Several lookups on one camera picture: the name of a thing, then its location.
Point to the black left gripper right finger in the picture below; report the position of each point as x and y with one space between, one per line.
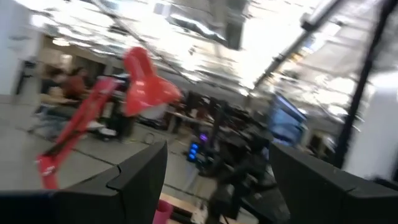
311 193

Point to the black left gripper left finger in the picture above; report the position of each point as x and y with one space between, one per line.
143 180

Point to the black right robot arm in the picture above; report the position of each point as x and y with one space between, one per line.
236 174

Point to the red plastic cup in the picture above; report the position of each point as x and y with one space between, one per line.
161 213

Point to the blue lit monitor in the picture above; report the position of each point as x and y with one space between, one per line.
286 119

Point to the red desk lamp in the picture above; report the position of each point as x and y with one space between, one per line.
146 90

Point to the person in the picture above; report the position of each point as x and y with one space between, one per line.
74 88
51 82

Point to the black vertical rig post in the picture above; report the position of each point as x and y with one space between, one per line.
357 93

